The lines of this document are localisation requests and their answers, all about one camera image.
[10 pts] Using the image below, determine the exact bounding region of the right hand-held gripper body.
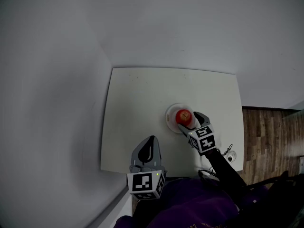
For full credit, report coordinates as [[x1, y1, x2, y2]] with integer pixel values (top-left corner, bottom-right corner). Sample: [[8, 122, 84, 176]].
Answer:
[[188, 125, 217, 157]]

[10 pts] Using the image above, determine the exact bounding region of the person's purple top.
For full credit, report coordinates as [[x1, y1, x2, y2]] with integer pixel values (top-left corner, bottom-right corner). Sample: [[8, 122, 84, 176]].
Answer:
[[113, 176, 270, 228]]

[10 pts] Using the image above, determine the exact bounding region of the white table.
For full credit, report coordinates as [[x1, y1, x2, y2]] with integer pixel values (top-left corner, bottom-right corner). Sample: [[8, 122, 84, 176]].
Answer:
[[100, 66, 245, 178]]

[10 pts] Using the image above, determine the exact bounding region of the white small plate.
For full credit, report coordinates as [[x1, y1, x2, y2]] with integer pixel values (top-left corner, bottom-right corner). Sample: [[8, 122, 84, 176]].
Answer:
[[164, 103, 198, 134]]

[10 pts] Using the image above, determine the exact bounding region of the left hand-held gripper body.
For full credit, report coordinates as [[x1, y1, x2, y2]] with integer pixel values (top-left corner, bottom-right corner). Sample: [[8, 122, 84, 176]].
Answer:
[[127, 165, 167, 200]]

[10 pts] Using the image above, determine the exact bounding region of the thin black cable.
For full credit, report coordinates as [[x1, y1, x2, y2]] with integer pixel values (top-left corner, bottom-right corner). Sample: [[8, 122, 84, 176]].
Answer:
[[198, 166, 220, 179]]

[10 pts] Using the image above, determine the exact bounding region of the person's right forearm black sleeve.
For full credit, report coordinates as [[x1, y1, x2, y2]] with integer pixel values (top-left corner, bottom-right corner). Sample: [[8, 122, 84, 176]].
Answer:
[[204, 148, 248, 210]]

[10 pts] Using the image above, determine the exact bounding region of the black shoulder bag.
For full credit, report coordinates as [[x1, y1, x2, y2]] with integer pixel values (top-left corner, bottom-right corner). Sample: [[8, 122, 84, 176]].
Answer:
[[237, 171, 304, 228]]

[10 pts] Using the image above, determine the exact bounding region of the frosted glass panel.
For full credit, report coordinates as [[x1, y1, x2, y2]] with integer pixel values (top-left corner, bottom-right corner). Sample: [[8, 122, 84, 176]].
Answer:
[[282, 100, 304, 120]]

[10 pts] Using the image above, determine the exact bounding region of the red apple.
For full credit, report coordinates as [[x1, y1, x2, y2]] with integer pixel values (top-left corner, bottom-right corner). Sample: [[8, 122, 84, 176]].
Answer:
[[175, 109, 193, 126]]

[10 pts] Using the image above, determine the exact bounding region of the person's left forearm black sleeve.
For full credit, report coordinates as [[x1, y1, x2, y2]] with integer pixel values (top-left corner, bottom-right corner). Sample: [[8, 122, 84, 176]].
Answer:
[[131, 197, 167, 228]]

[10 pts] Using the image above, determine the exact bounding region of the thin wire loop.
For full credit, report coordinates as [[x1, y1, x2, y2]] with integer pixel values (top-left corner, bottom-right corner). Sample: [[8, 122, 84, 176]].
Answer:
[[221, 144, 234, 157]]

